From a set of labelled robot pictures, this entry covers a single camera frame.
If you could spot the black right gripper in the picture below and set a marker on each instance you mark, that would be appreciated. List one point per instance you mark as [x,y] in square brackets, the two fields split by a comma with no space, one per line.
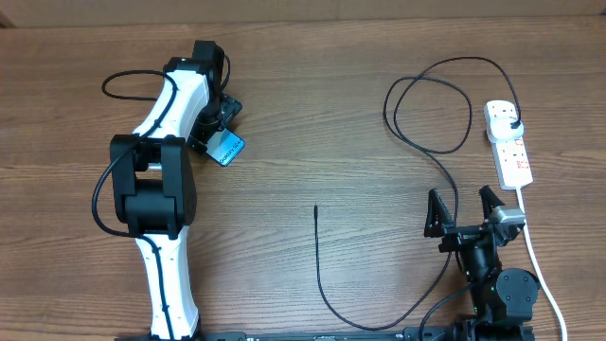
[437,225]

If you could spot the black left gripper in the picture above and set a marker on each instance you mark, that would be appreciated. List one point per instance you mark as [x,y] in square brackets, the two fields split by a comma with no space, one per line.
[229,107]

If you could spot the black smartphone with lit screen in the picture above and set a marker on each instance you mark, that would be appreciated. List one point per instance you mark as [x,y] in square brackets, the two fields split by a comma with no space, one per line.
[224,147]

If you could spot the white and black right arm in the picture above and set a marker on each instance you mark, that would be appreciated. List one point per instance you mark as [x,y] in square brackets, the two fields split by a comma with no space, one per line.
[502,298]

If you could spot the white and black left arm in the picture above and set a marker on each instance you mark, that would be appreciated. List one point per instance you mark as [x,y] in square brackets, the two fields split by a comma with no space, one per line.
[153,183]

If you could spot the white USB charger adapter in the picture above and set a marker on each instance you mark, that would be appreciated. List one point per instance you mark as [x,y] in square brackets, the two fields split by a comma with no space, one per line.
[501,129]

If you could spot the white power strip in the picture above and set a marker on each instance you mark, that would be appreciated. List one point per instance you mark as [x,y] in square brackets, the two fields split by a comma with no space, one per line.
[510,157]

